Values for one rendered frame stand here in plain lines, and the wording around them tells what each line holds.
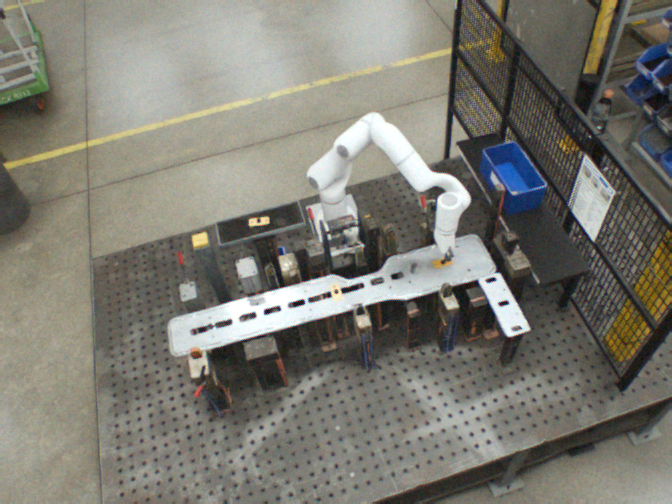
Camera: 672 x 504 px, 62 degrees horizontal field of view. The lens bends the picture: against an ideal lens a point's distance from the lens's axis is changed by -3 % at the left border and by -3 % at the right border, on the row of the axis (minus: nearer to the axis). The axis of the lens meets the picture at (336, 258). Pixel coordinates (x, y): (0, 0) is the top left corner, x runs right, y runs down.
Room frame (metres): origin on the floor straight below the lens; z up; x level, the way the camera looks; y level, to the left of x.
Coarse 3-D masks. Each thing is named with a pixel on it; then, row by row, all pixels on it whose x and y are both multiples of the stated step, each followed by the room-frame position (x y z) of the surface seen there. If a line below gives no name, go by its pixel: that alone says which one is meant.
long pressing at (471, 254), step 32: (416, 256) 1.45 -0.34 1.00; (480, 256) 1.41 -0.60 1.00; (288, 288) 1.38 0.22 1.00; (320, 288) 1.36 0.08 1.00; (384, 288) 1.32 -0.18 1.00; (416, 288) 1.29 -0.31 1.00; (192, 320) 1.30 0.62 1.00; (224, 320) 1.28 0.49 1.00; (256, 320) 1.25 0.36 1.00; (288, 320) 1.23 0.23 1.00
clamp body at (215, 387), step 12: (192, 360) 1.08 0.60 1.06; (204, 360) 1.07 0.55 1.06; (192, 372) 1.03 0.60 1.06; (204, 372) 1.03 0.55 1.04; (216, 372) 1.11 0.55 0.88; (216, 384) 1.02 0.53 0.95; (216, 396) 1.02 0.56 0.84; (228, 396) 1.07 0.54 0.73; (216, 408) 1.00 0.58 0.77; (228, 408) 1.02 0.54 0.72
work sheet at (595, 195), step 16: (592, 160) 1.44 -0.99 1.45; (576, 176) 1.49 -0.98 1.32; (592, 176) 1.41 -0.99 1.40; (592, 192) 1.38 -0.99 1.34; (608, 192) 1.31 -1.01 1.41; (576, 208) 1.43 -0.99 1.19; (592, 208) 1.35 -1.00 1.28; (608, 208) 1.28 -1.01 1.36; (592, 224) 1.32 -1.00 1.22; (592, 240) 1.29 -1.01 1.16
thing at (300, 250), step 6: (294, 246) 1.53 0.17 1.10; (300, 246) 1.52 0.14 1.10; (300, 252) 1.51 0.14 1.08; (306, 252) 1.51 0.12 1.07; (300, 258) 1.51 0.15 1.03; (306, 258) 1.51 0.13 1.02; (300, 264) 1.51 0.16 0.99; (306, 264) 1.51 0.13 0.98; (300, 270) 1.52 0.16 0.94; (306, 270) 1.51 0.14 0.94; (306, 276) 1.51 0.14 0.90
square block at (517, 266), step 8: (512, 256) 1.34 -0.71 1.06; (520, 256) 1.34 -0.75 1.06; (504, 264) 1.34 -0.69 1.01; (512, 264) 1.30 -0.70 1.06; (520, 264) 1.30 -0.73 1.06; (528, 264) 1.29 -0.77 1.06; (504, 272) 1.33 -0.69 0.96; (512, 272) 1.28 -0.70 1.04; (520, 272) 1.27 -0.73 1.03; (528, 272) 1.28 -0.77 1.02; (504, 280) 1.32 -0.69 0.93; (512, 280) 1.27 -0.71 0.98; (520, 280) 1.28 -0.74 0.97; (512, 288) 1.28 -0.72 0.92; (520, 288) 1.28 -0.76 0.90; (520, 296) 1.28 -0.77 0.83; (504, 304) 1.28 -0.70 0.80
